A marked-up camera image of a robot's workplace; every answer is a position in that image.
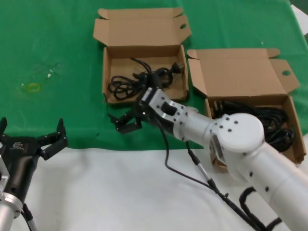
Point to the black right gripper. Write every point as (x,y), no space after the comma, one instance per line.
(149,121)

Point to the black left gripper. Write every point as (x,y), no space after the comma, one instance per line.
(19,163)

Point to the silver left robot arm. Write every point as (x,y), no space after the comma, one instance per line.
(7,211)

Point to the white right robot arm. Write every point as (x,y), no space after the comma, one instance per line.
(240,134)

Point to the open cardboard box torn rim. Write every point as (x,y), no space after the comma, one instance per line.
(142,31)

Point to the open cardboard box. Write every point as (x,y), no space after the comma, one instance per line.
(235,69)

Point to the yellow tape square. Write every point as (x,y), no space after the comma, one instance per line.
(33,87)

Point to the green table cloth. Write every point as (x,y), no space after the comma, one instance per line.
(60,36)

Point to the black corrugated conduit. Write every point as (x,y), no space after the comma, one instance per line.
(241,199)

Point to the white panel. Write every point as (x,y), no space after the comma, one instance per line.
(302,19)

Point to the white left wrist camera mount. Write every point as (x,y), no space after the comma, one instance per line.
(3,173)

